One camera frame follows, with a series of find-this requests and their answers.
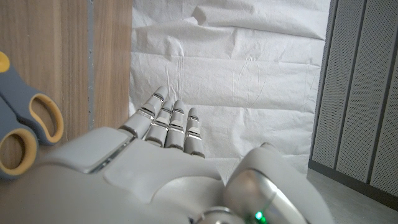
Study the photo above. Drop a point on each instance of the white cloth curtain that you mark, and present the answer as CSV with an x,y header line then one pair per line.
x,y
233,77

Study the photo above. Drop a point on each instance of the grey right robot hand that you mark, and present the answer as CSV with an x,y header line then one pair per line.
x,y
140,180

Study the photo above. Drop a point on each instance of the grey and yellow scissors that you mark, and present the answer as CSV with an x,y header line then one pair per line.
x,y
18,93

